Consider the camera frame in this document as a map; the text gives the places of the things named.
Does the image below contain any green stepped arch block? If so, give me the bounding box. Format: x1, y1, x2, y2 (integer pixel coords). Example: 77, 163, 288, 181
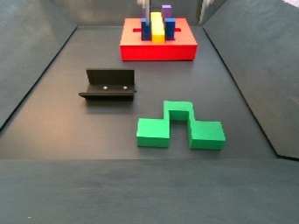
137, 101, 227, 150

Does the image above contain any red base board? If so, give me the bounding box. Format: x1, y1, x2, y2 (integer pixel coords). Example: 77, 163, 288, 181
119, 17, 198, 61

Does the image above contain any yellow long bar block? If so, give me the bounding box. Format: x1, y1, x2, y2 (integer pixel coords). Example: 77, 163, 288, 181
151, 12, 165, 44

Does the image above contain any black angle bracket fixture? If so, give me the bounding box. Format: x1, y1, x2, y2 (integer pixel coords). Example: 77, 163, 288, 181
79, 68, 137, 100

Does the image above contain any blue post block left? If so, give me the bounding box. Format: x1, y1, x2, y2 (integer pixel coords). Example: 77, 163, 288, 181
142, 17, 153, 41

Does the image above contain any blue post block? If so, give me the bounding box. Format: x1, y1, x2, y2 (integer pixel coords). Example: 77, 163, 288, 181
165, 17, 175, 40
142, 17, 153, 41

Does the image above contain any blue post block right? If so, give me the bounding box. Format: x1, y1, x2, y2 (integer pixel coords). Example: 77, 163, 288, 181
165, 17, 175, 40

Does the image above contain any purple post block right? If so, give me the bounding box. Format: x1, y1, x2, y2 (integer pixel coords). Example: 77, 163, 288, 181
162, 4, 173, 18

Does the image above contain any purple post block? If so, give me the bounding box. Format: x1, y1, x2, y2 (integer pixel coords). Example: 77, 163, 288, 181
142, 8, 149, 19
162, 4, 173, 18

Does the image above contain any purple post block left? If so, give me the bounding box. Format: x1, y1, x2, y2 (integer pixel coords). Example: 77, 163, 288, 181
142, 8, 149, 19

